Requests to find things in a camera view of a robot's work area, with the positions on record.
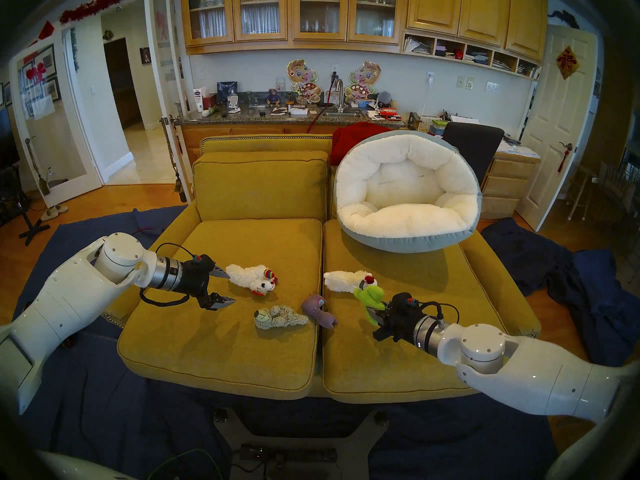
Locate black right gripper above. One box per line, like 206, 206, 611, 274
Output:
366, 292, 426, 344

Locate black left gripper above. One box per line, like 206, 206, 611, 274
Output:
175, 254, 237, 312

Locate green plush toy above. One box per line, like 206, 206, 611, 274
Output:
354, 284, 387, 327

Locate white plush toy red bow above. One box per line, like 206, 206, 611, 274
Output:
323, 270, 378, 293

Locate purple plush toy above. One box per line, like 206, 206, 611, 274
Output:
301, 294, 339, 330

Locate beige fuzzy plush toy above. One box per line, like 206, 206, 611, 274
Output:
253, 305, 310, 331

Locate white robot shoulder shell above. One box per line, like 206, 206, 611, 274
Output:
36, 449, 138, 480

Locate white fluffy dog bed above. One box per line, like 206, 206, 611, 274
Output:
333, 130, 483, 254

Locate white lamb toy rainbow ears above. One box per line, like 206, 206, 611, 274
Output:
226, 264, 279, 297

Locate yellow sofa seat cushion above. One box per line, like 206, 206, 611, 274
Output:
117, 218, 324, 401
322, 219, 503, 404

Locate yellow sofa back cushion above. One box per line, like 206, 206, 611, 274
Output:
192, 150, 331, 222

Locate black power strip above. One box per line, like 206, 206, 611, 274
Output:
239, 444, 339, 465

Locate granite kitchen counter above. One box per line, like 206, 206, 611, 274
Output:
172, 104, 408, 152

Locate blue floor cloth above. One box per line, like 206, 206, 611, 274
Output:
12, 204, 558, 480

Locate white french door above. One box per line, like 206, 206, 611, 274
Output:
144, 0, 193, 203
9, 26, 104, 208

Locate red cloth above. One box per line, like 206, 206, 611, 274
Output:
330, 122, 396, 166

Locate wooden desk with drawers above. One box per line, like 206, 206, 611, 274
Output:
480, 143, 542, 221

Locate black floor stand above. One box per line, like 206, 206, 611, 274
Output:
0, 166, 51, 246

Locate black office chair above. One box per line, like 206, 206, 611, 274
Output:
442, 121, 506, 187

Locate dark blue cloth pile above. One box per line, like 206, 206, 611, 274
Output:
481, 217, 640, 367

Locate stack of papers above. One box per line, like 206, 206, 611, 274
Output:
497, 138, 542, 160

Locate white panel door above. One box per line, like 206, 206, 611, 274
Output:
515, 24, 599, 233

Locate black television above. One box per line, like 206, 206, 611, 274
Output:
0, 106, 21, 170

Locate red tinsel garland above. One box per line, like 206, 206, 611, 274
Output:
59, 0, 145, 25

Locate red diamond door ornament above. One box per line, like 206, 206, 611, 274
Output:
556, 45, 580, 81

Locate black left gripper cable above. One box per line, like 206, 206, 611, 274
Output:
139, 243, 201, 308

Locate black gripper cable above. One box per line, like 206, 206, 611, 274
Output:
407, 298, 461, 330
139, 243, 201, 308

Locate yellow fabric sofa frame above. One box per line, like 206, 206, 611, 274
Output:
102, 134, 542, 405

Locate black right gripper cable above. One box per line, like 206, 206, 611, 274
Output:
407, 298, 461, 330

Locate hanging rope leash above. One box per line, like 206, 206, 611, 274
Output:
160, 115, 188, 203

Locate grey robot base frame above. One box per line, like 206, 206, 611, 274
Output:
214, 408, 390, 480

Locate cartoon pig wall decoration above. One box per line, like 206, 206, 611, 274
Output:
345, 60, 382, 105
286, 59, 322, 105

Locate wooden wall cabinet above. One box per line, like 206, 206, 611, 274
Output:
179, 0, 548, 80

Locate black wall decoration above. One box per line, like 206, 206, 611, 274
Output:
547, 9, 581, 31

